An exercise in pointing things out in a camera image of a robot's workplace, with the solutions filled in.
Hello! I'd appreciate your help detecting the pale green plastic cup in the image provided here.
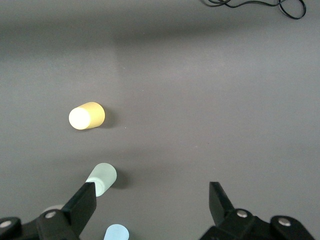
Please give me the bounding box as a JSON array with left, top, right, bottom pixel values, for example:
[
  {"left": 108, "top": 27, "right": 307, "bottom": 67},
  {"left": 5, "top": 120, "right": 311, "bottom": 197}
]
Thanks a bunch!
[{"left": 85, "top": 162, "right": 118, "bottom": 198}]

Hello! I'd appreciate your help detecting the yellow plastic cup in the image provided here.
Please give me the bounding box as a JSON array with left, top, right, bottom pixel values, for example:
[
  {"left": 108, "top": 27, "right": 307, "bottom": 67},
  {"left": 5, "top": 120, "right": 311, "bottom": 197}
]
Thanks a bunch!
[{"left": 68, "top": 101, "right": 106, "bottom": 130}]

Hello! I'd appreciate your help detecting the dark grey table mat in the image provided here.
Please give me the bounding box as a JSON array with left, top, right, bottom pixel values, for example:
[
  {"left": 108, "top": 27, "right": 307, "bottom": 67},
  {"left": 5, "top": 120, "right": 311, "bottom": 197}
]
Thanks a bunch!
[{"left": 0, "top": 0, "right": 320, "bottom": 240}]

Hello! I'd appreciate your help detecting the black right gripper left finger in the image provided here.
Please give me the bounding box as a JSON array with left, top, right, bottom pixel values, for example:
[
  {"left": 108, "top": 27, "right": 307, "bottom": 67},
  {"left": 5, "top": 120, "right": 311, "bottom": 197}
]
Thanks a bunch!
[{"left": 0, "top": 181, "right": 98, "bottom": 240}]

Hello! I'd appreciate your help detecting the light blue plastic cup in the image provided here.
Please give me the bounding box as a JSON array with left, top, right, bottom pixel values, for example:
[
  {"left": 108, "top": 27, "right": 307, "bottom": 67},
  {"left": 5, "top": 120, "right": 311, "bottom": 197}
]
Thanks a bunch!
[{"left": 103, "top": 224, "right": 130, "bottom": 240}]

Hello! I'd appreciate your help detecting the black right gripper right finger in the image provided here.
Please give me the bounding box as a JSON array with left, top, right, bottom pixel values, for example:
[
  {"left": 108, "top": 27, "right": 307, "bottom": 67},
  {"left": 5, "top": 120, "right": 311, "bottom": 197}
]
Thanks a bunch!
[{"left": 198, "top": 181, "right": 316, "bottom": 240}]

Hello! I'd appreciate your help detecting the thin black loose cable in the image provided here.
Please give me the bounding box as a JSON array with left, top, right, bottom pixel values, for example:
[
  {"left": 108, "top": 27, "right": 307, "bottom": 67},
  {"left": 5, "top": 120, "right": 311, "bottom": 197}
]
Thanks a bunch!
[{"left": 201, "top": 0, "right": 306, "bottom": 20}]

